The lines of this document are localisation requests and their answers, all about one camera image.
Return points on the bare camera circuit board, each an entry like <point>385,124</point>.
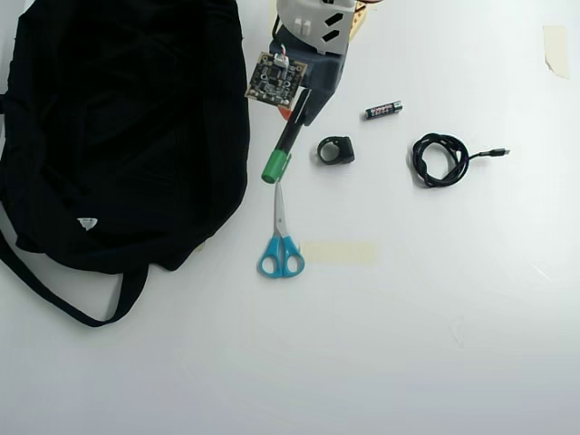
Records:
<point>276,79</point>

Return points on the torn beige masking tape strip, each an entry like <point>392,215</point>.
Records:
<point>556,50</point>

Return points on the black fabric bag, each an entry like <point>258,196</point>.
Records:
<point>113,136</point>

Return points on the dark navy gripper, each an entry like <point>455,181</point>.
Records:
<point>327,78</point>

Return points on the yellow perforated plastic part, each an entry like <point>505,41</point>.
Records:
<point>359,20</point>

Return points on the black AAA battery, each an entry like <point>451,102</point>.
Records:
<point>383,110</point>

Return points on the green capped black marker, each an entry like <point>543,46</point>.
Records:
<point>290,131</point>

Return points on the long beige masking tape strip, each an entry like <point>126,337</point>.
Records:
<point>337,252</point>

